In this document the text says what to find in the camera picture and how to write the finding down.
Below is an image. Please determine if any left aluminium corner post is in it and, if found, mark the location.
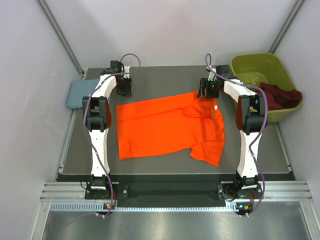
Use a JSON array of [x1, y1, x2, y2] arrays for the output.
[[36, 0, 85, 76]]

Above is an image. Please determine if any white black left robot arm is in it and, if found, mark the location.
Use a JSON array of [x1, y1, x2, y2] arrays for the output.
[[82, 60, 132, 200]]

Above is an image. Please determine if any aluminium front frame rail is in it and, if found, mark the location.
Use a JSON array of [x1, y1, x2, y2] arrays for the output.
[[40, 181, 313, 202]]

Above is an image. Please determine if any right aluminium corner post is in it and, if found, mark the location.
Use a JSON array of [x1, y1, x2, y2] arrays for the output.
[[268, 0, 307, 54]]

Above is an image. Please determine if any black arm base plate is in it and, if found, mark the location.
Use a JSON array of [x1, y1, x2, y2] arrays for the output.
[[84, 181, 266, 201]]

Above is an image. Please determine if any aluminium corner post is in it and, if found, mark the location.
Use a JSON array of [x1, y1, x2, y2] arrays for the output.
[[36, 0, 85, 76], [268, 0, 307, 54]]

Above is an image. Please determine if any dark red t shirt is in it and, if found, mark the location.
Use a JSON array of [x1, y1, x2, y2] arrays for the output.
[[259, 82, 303, 111]]

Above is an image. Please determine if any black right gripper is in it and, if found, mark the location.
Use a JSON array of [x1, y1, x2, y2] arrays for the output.
[[197, 78, 222, 100]]

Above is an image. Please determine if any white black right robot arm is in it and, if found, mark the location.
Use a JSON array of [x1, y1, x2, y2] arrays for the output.
[[197, 65, 268, 201]]

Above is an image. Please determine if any folded grey-blue t shirt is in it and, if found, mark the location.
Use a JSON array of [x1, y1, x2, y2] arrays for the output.
[[67, 78, 100, 109]]

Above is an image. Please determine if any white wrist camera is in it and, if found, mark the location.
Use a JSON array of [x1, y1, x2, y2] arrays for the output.
[[206, 67, 217, 82], [122, 65, 131, 79]]

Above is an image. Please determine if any orange t shirt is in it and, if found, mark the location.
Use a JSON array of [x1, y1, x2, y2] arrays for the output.
[[116, 92, 225, 167]]

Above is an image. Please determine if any green plastic basket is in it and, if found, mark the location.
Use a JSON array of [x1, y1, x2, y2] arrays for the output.
[[230, 52, 302, 123]]

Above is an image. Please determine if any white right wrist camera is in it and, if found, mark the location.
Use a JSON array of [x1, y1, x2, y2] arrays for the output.
[[206, 67, 217, 82]]

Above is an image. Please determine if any slotted grey cable duct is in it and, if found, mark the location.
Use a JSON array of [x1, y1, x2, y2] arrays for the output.
[[50, 201, 253, 212]]

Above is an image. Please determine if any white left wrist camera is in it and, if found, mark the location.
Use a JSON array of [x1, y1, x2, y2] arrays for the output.
[[122, 65, 131, 79]]

